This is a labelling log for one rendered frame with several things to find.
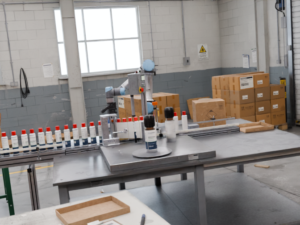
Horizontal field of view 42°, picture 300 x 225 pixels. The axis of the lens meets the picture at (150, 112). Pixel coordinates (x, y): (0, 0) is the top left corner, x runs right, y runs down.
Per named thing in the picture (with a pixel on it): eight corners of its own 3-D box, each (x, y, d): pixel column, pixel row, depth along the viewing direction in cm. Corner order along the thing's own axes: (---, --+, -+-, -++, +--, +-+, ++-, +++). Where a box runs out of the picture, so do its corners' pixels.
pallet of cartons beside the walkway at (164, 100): (184, 141, 742) (180, 93, 730) (143, 148, 707) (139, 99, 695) (156, 132, 850) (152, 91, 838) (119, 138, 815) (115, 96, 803)
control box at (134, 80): (129, 95, 358) (127, 74, 356) (136, 93, 374) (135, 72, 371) (139, 94, 354) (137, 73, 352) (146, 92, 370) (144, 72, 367)
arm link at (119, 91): (124, 87, 401) (114, 88, 400) (124, 87, 389) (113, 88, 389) (125, 94, 401) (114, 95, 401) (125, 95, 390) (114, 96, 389)
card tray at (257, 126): (245, 133, 370) (245, 128, 370) (233, 128, 395) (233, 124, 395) (274, 129, 377) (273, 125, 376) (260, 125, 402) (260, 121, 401)
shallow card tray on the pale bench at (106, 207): (69, 230, 193) (68, 223, 193) (55, 215, 214) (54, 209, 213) (131, 212, 209) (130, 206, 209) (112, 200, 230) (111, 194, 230)
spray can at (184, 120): (183, 133, 367) (181, 111, 365) (181, 132, 372) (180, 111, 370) (189, 132, 369) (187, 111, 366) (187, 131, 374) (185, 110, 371)
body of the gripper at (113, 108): (117, 113, 394) (116, 102, 393) (109, 114, 391) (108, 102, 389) (114, 113, 401) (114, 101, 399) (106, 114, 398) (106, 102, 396)
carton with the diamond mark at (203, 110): (197, 129, 398) (194, 102, 394) (193, 125, 422) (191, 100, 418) (226, 127, 399) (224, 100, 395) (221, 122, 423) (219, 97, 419)
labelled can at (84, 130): (82, 146, 347) (80, 123, 344) (82, 145, 352) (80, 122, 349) (89, 145, 348) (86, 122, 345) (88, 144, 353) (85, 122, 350)
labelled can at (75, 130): (74, 147, 345) (71, 124, 342) (73, 146, 350) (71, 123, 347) (80, 147, 346) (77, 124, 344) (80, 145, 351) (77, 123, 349)
